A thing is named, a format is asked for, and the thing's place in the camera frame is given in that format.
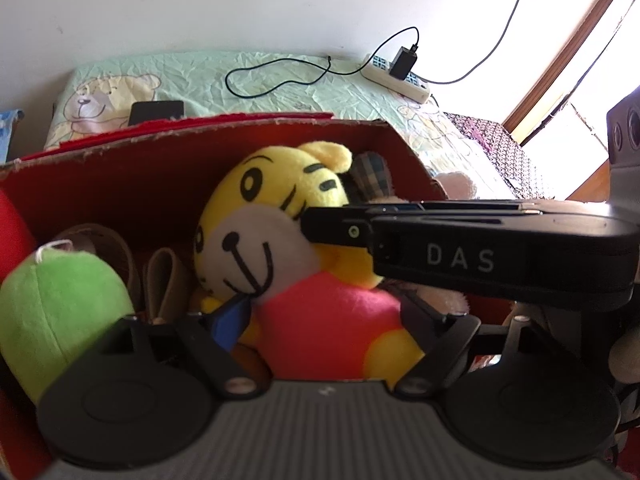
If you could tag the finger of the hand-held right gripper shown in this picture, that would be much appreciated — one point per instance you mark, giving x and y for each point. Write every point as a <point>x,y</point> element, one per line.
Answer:
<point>335,227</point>

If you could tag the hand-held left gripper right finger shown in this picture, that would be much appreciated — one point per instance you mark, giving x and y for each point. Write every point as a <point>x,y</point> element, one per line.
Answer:
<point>417,322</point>

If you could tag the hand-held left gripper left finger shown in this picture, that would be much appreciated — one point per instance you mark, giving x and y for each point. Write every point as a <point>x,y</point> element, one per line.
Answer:
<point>230,320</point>

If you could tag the white rabbit plush checked ears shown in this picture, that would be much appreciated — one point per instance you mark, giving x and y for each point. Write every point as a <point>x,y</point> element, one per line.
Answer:
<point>370,172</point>

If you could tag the yellow tiger plush toy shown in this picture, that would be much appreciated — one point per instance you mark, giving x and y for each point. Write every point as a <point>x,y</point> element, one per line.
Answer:
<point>280,175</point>

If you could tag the pink teddy bear plush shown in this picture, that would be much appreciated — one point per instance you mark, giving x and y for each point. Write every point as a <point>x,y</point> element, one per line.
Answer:
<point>100,245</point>

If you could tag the red cardboard box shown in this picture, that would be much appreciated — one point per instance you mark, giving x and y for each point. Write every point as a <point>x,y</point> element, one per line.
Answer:
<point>150,185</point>

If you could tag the green plush toy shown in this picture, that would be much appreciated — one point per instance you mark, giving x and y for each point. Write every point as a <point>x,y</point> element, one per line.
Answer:
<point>55,310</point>

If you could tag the cream power strip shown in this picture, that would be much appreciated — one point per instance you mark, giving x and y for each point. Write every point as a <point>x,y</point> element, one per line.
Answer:
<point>421,92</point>

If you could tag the black charger adapter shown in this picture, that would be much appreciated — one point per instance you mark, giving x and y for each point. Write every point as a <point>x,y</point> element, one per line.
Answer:
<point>402,62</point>

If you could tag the cartoon bear printed bedsheet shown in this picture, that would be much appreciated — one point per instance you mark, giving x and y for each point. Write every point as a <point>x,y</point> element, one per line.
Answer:
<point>200,75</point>

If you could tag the black smartphone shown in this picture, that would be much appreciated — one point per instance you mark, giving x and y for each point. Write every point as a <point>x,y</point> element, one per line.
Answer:
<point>155,112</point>

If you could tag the blue patterned cloth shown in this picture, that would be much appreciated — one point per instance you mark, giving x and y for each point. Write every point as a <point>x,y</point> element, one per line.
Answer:
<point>10,122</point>

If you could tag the wooden window frame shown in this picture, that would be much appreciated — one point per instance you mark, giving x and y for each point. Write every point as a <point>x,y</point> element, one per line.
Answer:
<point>550,85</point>

